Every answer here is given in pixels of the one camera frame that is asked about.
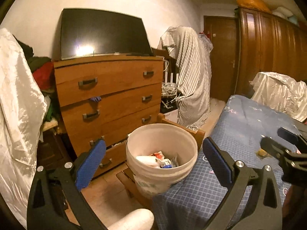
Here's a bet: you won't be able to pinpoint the white satin sheet left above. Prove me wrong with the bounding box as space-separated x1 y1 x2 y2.
1 28 47 227

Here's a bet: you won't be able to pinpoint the dark wooden door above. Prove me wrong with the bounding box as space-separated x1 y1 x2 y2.
203 16 238 102

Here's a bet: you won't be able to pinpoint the dark wooden wardrobe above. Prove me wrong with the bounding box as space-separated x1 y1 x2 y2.
235 7 306 95

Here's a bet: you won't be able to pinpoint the white gloved hand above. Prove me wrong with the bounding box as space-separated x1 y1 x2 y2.
108 209 154 230

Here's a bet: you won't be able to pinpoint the wooden chest of drawers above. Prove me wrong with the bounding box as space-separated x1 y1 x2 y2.
54 56 164 176

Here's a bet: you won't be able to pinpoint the silver satin cloth cover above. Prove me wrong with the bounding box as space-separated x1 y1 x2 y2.
250 72 306 122

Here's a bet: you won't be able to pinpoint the striped cloth cover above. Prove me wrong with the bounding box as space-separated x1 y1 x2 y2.
159 26 213 131

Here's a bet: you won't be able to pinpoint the white foam roll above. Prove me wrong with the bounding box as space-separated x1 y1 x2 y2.
136 156 160 168

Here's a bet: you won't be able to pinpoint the orange bundle on wardrobe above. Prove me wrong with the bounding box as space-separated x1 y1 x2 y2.
236 0 272 14

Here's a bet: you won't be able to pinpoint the white pillows on wardrobe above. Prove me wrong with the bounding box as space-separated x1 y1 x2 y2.
272 6 298 25

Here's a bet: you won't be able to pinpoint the black flat television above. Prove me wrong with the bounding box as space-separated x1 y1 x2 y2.
60 8 153 60

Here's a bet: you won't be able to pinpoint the white medicine box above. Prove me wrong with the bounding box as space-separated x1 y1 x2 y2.
171 155 180 168

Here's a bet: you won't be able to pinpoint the wooden stool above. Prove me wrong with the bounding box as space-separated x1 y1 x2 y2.
116 113 207 209

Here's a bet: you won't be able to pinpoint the tangled white cables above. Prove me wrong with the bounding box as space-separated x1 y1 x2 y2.
160 81 185 112

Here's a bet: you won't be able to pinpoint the white plastic bucket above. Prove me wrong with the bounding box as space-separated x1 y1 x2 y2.
125 123 199 200

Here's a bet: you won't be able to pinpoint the blue star-pattern bedsheet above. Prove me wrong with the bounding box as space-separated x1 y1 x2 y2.
153 95 306 229

